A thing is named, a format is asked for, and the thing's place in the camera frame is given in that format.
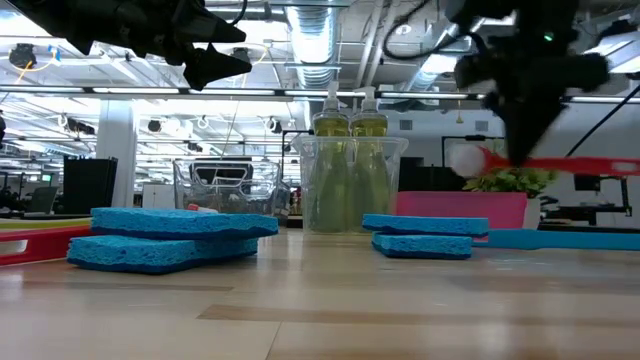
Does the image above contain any black aluminium table frame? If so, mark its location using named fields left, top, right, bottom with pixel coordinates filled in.
left=537, top=219, right=640, bottom=234

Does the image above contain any silver ceiling duct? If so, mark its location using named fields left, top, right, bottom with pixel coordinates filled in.
left=284, top=0, right=347, bottom=91

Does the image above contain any red dish brush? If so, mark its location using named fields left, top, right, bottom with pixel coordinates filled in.
left=0, top=202, right=220, bottom=267
left=448, top=143, right=640, bottom=180

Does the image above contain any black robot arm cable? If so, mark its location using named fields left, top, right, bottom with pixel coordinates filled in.
left=564, top=83, right=640, bottom=159

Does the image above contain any blue sponge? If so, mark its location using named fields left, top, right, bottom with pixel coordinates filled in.
left=361, top=213, right=490, bottom=239
left=66, top=233, right=260, bottom=275
left=370, top=231, right=474, bottom=261
left=89, top=206, right=280, bottom=241

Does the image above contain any shallow clear plastic bin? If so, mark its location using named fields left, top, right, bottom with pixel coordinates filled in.
left=172, top=157, right=292, bottom=217

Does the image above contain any yellow-green dish brush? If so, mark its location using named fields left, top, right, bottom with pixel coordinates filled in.
left=0, top=216, right=94, bottom=232

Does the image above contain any black background monitor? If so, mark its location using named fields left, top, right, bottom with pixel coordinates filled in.
left=398, top=156, right=442, bottom=193

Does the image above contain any blue dish brush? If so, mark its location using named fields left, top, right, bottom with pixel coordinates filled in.
left=474, top=228, right=640, bottom=252

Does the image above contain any red plastic bin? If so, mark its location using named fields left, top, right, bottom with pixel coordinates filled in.
left=394, top=190, right=530, bottom=244

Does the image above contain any white pillar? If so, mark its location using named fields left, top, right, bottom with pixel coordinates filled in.
left=95, top=98, right=138, bottom=209

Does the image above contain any tall clear plastic bin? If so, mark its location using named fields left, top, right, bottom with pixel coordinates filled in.
left=292, top=134, right=410, bottom=235

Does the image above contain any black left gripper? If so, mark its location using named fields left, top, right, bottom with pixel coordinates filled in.
left=124, top=0, right=254, bottom=92

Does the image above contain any clear soap pump bottle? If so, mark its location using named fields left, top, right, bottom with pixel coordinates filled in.
left=349, top=85, right=392, bottom=234
left=310, top=81, right=352, bottom=234

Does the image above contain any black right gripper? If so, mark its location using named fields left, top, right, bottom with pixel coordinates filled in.
left=453, top=19, right=612, bottom=168

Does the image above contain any small green potted plant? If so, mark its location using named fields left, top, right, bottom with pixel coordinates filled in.
left=462, top=166, right=557, bottom=231

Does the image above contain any black partition screen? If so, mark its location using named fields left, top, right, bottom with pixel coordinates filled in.
left=62, top=156, right=119, bottom=215

